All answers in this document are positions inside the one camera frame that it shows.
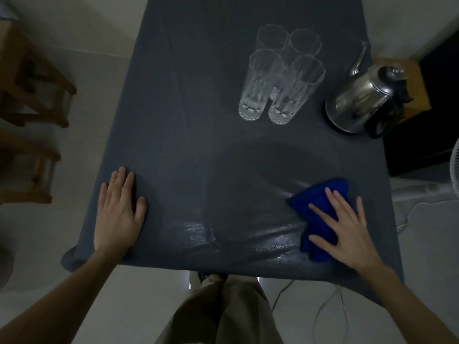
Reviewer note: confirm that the clear faceted glass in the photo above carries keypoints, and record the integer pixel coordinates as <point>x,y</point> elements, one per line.
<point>304,42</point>
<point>272,37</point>
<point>297,93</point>
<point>258,89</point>

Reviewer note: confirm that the blue cleaning cloth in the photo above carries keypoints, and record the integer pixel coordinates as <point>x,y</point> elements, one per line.
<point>308,197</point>

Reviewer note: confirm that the person's beige trousers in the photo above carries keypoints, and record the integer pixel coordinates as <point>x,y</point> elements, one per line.
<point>222,311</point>

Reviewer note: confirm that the person's right hand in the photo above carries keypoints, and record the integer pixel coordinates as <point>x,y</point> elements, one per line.
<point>349,236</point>

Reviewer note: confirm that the person's left forearm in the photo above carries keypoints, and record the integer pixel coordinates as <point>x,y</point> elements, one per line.
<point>53,304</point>

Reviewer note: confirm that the grey cloth-covered table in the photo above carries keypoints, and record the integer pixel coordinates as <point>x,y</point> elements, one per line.
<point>197,103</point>

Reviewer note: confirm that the person's left hand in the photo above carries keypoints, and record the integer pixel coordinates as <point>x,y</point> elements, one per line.
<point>116,225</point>

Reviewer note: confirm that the white standing fan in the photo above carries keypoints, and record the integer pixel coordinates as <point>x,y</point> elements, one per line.
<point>423,191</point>

